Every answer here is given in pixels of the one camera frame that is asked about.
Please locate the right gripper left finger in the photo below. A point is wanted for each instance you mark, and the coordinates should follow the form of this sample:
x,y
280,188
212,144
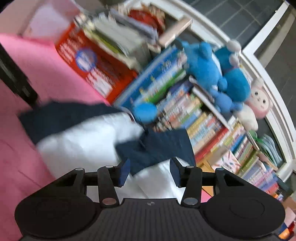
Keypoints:
x,y
108,178

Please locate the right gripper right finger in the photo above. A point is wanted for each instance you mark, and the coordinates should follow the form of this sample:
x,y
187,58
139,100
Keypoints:
x,y
190,178

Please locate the navy and white jacket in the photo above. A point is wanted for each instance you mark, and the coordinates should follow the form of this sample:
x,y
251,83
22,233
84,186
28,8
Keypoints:
x,y
71,135

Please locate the wooden drawer organizer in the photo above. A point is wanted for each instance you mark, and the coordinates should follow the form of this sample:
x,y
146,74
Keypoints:
x,y
205,166

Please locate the pocket label printer box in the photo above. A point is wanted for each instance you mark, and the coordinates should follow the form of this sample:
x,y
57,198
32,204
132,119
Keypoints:
x,y
224,158

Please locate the blue plush ball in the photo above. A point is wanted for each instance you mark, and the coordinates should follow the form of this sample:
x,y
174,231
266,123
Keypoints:
x,y
145,112

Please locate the row of books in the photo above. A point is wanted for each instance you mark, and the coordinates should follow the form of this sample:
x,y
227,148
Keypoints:
x,y
182,103

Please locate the blue plush toy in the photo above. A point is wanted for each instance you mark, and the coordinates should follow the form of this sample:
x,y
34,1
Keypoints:
x,y
218,73

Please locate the pink white plush toy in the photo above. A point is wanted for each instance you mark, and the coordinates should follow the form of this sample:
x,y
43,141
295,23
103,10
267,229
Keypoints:
x,y
256,107

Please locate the red plastic crate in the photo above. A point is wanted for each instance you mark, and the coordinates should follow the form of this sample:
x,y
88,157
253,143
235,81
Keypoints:
x,y
106,74

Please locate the stack of papers and magazines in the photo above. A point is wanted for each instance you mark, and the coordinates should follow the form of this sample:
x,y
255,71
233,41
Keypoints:
x,y
123,37

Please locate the white board panel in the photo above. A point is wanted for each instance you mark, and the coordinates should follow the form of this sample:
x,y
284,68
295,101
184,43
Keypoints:
x,y
50,20

